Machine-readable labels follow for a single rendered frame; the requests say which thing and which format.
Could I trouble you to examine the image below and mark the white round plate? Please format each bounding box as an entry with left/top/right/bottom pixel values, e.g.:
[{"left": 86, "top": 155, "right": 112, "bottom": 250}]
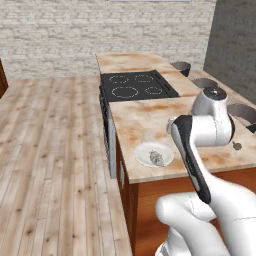
[{"left": 133, "top": 141, "right": 175, "bottom": 168}]

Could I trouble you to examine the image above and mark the grey oven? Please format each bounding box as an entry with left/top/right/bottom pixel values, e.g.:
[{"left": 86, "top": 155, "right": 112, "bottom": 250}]
[{"left": 98, "top": 84, "right": 118, "bottom": 180}]

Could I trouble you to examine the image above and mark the grey lumpy food item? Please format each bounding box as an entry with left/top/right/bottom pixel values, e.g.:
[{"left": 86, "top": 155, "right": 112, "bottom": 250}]
[{"left": 148, "top": 150, "right": 165, "bottom": 167}]

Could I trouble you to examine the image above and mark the black hob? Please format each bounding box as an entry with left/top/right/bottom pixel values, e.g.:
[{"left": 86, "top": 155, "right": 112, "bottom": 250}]
[{"left": 100, "top": 69, "right": 181, "bottom": 103}]

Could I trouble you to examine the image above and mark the brown wooden cupboard door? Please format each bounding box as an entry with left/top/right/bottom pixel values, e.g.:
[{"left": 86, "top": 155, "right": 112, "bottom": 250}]
[{"left": 115, "top": 142, "right": 140, "bottom": 249}]

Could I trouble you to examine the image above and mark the grey bar stool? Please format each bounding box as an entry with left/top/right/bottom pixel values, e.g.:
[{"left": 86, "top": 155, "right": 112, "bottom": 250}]
[
  {"left": 170, "top": 61, "right": 192, "bottom": 78},
  {"left": 190, "top": 77, "right": 219, "bottom": 90},
  {"left": 227, "top": 102, "right": 256, "bottom": 135}
]

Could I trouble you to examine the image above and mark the dark brown wooden cabinet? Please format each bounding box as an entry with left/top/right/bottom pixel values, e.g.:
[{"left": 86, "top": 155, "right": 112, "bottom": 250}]
[{"left": 0, "top": 58, "right": 10, "bottom": 100}]

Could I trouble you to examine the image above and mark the pale cupboard handle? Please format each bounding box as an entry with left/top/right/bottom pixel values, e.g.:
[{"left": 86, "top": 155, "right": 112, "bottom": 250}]
[{"left": 119, "top": 161, "right": 126, "bottom": 188}]

